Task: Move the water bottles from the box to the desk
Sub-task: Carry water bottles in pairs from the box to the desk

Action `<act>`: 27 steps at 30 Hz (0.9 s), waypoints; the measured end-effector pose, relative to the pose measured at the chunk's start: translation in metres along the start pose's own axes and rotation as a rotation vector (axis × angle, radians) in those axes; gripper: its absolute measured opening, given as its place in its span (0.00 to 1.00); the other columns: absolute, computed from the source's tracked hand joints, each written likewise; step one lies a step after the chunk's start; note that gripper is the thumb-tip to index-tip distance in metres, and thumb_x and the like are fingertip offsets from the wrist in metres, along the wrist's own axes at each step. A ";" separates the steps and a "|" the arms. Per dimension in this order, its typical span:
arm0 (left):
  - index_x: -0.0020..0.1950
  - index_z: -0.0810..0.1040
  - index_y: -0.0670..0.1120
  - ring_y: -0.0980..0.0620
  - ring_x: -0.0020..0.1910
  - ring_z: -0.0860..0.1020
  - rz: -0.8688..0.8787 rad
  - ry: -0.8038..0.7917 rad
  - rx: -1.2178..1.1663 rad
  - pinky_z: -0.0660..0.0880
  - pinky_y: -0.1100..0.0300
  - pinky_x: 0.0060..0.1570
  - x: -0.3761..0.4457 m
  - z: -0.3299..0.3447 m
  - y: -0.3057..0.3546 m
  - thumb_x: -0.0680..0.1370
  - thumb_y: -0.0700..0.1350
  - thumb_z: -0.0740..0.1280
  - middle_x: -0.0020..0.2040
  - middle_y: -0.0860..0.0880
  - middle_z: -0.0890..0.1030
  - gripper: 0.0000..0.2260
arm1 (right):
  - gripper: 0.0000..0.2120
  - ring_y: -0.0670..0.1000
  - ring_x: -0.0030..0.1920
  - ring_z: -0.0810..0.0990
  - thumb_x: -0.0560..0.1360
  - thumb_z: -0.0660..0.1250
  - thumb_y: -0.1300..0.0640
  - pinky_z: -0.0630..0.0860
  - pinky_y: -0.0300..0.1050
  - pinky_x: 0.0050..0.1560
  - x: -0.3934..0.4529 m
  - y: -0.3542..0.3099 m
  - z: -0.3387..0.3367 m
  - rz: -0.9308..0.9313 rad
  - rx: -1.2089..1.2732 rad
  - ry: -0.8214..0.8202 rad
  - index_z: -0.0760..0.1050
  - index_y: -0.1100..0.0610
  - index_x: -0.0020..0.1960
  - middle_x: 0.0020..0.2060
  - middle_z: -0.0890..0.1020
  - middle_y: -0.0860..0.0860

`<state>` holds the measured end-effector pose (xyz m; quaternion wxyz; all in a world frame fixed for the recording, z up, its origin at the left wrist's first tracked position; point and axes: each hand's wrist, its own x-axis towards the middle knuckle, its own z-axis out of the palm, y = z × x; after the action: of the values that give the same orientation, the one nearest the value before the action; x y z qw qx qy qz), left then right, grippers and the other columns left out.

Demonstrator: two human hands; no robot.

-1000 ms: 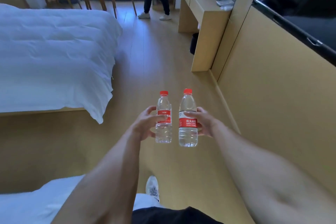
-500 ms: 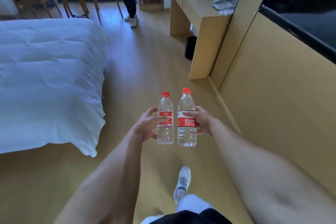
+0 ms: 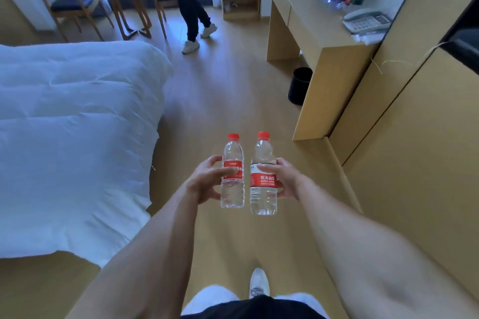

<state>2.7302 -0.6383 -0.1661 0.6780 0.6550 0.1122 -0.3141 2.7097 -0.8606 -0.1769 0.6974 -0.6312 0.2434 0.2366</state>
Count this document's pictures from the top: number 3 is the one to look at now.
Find black t-shirt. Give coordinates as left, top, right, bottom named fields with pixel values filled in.
left=181, top=294, right=327, bottom=319

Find black television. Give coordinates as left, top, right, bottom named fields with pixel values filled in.
left=440, top=0, right=479, bottom=76

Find thin white cable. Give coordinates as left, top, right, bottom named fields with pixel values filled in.
left=369, top=41, right=454, bottom=75

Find person's left forearm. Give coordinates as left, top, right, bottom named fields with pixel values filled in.
left=65, top=184, right=201, bottom=319

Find black bin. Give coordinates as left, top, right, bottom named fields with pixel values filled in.
left=287, top=66, right=313, bottom=107

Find light denim shorts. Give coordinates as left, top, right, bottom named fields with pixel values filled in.
left=181, top=285, right=330, bottom=319

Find white bed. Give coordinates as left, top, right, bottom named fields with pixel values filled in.
left=0, top=40, right=175, bottom=269

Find grey desk telephone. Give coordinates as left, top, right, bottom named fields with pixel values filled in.
left=342, top=7, right=393, bottom=35

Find person's left hand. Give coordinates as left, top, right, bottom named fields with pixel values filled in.
left=186, top=155, right=239, bottom=205

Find person's white right shoe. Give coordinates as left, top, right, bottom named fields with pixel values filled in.
left=248, top=268, right=271, bottom=299

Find person's right forearm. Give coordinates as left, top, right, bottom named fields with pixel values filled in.
left=297, top=178, right=479, bottom=319

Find person's right hand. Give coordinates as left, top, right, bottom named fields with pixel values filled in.
left=256, top=158, right=308, bottom=202

